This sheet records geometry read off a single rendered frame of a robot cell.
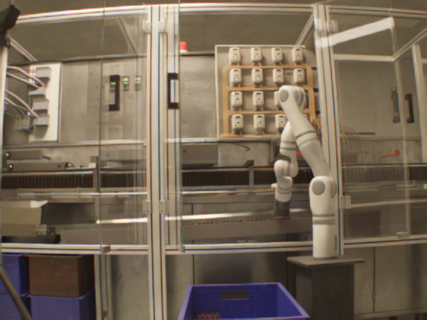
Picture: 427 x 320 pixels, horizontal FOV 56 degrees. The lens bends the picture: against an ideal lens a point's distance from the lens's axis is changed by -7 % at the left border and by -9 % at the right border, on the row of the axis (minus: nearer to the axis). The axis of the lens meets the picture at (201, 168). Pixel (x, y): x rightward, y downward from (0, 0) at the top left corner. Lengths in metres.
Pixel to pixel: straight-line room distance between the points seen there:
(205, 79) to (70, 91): 0.85
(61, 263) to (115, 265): 0.34
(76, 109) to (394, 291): 2.20
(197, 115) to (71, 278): 1.20
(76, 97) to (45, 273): 1.13
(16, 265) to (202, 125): 1.33
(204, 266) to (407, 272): 1.17
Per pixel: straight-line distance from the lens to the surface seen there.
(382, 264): 2.56
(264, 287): 1.91
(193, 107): 2.63
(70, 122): 2.75
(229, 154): 2.52
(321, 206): 1.71
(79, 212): 2.69
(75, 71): 2.83
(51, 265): 2.24
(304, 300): 1.76
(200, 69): 2.70
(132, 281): 2.40
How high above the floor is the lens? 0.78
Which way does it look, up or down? 5 degrees up
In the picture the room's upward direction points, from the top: 1 degrees counter-clockwise
